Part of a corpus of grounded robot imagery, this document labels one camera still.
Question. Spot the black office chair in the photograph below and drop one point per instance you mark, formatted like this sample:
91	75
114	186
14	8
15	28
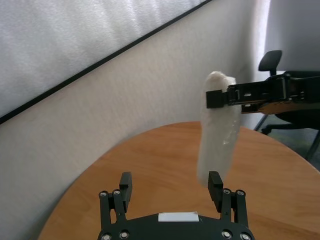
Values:
270	61

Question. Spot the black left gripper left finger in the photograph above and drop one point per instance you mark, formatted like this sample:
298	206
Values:
126	187

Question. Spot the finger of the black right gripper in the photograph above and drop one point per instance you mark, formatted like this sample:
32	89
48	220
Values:
215	100

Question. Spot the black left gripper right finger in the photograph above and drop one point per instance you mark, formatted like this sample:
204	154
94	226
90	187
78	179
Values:
215	190

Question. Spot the white plastic-wrapped sandbag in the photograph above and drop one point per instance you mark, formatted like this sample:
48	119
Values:
217	137

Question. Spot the black wall rail strip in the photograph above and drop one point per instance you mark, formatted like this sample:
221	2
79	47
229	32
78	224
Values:
105	61

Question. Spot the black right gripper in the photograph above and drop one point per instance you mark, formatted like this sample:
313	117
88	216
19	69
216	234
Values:
305	87

